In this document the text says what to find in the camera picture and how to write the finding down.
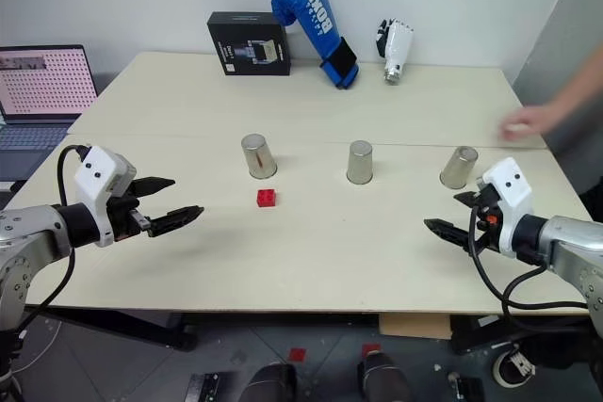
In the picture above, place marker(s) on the black and white shoe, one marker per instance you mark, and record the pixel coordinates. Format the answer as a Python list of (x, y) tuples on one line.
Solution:
[(514, 366)]

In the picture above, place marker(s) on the white robotic hand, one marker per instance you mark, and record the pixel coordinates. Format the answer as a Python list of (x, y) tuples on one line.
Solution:
[(398, 46)]

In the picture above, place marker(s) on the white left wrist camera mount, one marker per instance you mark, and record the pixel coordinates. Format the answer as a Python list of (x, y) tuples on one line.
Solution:
[(96, 171)]

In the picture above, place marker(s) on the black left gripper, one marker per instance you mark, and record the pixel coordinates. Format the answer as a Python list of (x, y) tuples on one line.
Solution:
[(123, 220)]

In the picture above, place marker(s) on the red toy brick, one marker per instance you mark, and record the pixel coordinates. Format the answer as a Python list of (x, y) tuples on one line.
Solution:
[(266, 198)]

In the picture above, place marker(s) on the person's bare hand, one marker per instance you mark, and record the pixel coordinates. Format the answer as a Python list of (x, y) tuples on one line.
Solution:
[(530, 120)]

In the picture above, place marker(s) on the red floor marker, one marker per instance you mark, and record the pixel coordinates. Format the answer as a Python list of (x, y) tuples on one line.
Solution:
[(371, 349), (297, 354)]

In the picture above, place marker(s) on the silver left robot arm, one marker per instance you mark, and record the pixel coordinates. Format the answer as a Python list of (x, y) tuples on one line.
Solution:
[(33, 232)]

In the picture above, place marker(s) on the open laptop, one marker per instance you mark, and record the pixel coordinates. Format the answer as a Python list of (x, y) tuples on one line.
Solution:
[(42, 86)]

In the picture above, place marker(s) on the black product box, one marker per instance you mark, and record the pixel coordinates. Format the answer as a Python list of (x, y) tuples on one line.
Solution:
[(249, 44)]

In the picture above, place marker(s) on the steel cup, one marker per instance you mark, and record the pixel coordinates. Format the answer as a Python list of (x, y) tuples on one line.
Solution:
[(258, 157), (361, 164), (459, 167)]

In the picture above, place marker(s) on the brown cardboard piece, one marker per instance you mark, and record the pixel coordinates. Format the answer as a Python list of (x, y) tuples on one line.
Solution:
[(414, 326)]

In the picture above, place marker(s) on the blue boxing glove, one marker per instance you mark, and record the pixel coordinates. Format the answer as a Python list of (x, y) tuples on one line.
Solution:
[(311, 16)]

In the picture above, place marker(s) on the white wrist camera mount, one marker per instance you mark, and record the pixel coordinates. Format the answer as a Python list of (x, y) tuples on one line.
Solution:
[(96, 171), (511, 190)]

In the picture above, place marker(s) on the small black floor box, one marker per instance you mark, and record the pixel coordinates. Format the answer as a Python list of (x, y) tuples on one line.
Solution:
[(202, 389), (466, 389)]

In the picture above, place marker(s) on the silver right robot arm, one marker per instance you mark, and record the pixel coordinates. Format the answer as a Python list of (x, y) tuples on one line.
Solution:
[(565, 242)]

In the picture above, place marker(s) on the black table frame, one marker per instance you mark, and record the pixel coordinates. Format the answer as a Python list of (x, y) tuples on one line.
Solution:
[(118, 326)]

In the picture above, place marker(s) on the dark rounded shape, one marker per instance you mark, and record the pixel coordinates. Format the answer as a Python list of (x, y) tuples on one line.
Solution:
[(272, 385), (384, 381)]

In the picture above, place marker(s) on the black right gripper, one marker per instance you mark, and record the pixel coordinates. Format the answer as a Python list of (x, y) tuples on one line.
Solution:
[(490, 228)]

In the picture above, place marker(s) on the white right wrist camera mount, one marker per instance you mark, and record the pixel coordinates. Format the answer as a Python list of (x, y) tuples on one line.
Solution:
[(511, 190)]

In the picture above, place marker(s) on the person's bare forearm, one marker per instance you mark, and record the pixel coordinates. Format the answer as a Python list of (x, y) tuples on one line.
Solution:
[(579, 86)]

